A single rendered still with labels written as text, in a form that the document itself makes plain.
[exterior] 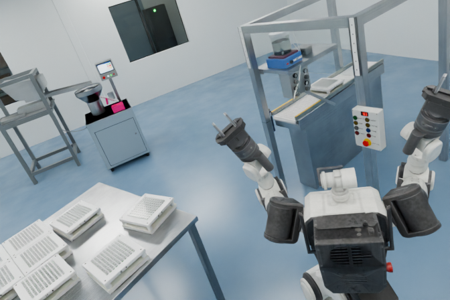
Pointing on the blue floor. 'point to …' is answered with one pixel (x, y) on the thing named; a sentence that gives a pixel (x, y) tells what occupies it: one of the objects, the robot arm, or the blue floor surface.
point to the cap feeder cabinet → (117, 135)
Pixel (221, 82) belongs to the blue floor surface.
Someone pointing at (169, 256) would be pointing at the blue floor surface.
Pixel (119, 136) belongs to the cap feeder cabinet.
